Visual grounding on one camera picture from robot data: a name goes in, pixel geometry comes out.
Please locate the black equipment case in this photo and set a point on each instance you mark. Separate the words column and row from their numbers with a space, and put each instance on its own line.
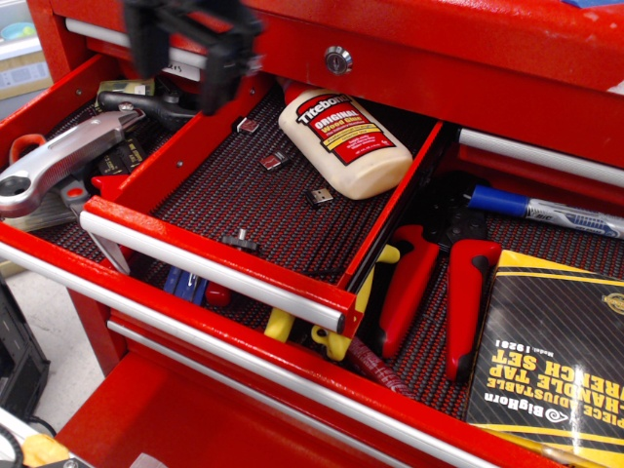
column 24, row 366

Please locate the blue handled tool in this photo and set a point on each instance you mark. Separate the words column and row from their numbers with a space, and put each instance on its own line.
column 185, row 285

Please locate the red tool chest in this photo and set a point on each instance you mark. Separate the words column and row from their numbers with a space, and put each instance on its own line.
column 544, row 39

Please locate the yellow object bottom left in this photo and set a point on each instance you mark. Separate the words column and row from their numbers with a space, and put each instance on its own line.
column 40, row 449

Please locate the wood glue bottle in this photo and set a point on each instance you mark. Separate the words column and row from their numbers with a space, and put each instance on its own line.
column 352, row 150

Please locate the red small open drawer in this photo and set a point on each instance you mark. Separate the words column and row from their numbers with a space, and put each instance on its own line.
column 207, row 182

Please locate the red handled crimping pliers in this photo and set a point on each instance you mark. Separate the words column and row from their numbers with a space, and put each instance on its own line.
column 440, row 223

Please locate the clear plastic bit case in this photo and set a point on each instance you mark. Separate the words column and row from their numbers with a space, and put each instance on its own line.
column 52, row 212

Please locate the black yellow tap wrench box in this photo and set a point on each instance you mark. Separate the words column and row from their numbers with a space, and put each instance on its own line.
column 549, row 366

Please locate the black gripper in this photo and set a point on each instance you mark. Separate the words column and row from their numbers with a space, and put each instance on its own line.
column 226, row 30

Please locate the black handled tool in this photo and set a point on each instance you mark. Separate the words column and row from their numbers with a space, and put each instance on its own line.
column 159, row 98

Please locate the silver box cutter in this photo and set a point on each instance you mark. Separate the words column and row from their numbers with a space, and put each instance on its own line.
column 26, row 182

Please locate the white markers label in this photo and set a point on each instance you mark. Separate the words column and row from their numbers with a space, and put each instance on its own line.
column 183, row 70

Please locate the black usb dongle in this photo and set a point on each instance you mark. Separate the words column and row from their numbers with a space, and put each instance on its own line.
column 318, row 197

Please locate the red screwdriver handle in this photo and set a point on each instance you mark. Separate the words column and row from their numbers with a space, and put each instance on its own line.
column 217, row 295

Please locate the red tube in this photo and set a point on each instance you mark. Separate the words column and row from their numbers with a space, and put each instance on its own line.
column 372, row 367

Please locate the black thumb screw knob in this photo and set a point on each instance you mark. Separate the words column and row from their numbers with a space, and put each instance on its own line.
column 240, row 241

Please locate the black wire stripper tool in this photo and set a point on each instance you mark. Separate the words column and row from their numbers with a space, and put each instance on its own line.
column 122, row 159

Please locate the red wide open drawer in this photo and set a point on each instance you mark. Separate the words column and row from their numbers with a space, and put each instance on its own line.
column 234, row 396

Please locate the small usb dongle upper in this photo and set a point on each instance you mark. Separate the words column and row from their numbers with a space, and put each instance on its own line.
column 246, row 125

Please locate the silver chest lock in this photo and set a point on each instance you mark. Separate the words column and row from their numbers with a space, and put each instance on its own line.
column 338, row 61

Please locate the orange grey scissors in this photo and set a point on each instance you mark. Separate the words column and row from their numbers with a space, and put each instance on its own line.
column 74, row 194

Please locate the blue cap marker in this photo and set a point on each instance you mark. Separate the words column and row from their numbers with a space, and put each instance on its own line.
column 506, row 203

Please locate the yellow handled pliers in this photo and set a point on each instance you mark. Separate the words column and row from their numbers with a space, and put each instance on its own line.
column 280, row 323

